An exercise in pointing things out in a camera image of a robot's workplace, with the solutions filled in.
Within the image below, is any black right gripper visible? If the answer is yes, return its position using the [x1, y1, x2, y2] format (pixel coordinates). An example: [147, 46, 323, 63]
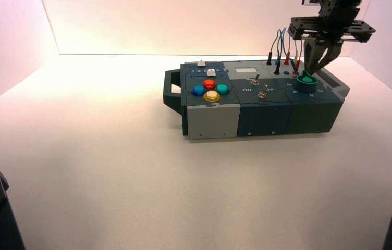
[287, 0, 376, 75]

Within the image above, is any green rotary knob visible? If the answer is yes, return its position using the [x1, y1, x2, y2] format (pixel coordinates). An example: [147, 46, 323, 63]
[296, 70, 319, 93]

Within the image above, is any dark teal grey control box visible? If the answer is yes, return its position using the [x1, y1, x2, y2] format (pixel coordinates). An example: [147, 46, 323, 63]
[163, 60, 351, 140]

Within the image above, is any green round push button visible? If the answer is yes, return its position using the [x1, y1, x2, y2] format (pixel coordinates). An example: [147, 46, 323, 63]
[215, 83, 231, 96]

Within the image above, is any yellow round push button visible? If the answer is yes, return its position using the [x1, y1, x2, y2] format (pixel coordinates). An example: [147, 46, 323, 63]
[203, 90, 222, 103]

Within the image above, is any blue round push button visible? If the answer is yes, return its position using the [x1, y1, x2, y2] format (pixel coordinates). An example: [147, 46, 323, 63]
[191, 84, 207, 97]

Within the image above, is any red jumper cable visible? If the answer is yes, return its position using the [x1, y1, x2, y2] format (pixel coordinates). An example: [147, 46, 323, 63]
[284, 33, 304, 70]

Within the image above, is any black jumper cable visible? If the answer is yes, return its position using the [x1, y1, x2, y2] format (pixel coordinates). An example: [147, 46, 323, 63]
[266, 29, 283, 76]

